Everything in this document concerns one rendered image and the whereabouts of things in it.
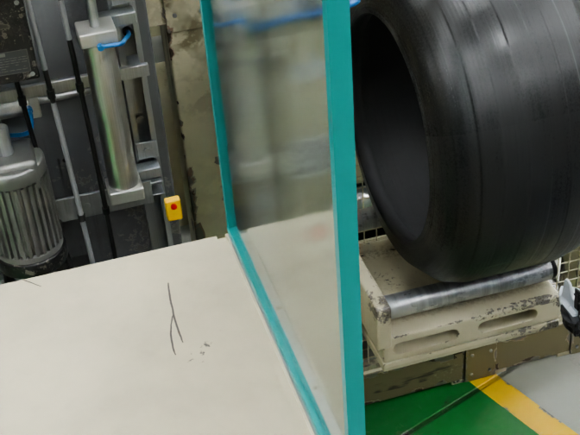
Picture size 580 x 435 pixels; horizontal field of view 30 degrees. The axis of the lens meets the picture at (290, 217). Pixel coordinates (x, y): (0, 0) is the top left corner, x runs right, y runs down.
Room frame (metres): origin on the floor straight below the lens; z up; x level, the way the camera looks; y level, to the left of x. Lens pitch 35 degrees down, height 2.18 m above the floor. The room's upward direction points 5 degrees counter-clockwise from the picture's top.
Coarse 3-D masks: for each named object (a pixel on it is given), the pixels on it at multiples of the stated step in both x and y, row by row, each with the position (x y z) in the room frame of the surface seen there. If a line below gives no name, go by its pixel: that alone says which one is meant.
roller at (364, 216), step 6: (360, 210) 1.81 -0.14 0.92; (366, 210) 1.81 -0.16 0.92; (372, 210) 1.81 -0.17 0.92; (360, 216) 1.79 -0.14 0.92; (366, 216) 1.80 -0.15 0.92; (372, 216) 1.80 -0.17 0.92; (360, 222) 1.79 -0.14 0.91; (366, 222) 1.79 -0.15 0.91; (372, 222) 1.79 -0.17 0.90; (378, 222) 1.79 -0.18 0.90; (360, 228) 1.78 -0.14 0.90; (366, 228) 1.79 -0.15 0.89; (372, 228) 1.80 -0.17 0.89
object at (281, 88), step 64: (256, 0) 1.00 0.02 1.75; (320, 0) 0.79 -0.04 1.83; (256, 64) 1.03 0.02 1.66; (320, 64) 0.80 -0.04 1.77; (256, 128) 1.05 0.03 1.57; (320, 128) 0.81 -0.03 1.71; (256, 192) 1.09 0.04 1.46; (320, 192) 0.82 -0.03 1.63; (256, 256) 1.13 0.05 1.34; (320, 256) 0.83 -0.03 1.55; (320, 320) 0.85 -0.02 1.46; (320, 384) 0.86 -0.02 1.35
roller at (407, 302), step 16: (512, 272) 1.57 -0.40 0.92; (528, 272) 1.57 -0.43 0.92; (544, 272) 1.58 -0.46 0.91; (416, 288) 1.55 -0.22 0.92; (432, 288) 1.54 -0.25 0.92; (448, 288) 1.54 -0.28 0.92; (464, 288) 1.54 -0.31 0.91; (480, 288) 1.55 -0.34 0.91; (496, 288) 1.55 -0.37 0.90; (512, 288) 1.56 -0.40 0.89; (400, 304) 1.51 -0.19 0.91; (416, 304) 1.52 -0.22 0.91; (432, 304) 1.52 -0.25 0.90; (448, 304) 1.53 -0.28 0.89
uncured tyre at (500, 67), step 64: (384, 0) 1.68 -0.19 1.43; (448, 0) 1.58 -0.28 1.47; (512, 0) 1.58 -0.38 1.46; (576, 0) 1.60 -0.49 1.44; (384, 64) 1.97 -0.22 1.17; (448, 64) 1.50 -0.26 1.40; (512, 64) 1.49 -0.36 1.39; (576, 64) 1.50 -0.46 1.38; (384, 128) 1.92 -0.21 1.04; (448, 128) 1.45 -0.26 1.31; (512, 128) 1.43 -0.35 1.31; (576, 128) 1.45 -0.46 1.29; (384, 192) 1.75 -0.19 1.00; (448, 192) 1.43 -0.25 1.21; (512, 192) 1.41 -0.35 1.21; (576, 192) 1.43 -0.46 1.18; (448, 256) 1.45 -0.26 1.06; (512, 256) 1.44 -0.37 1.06
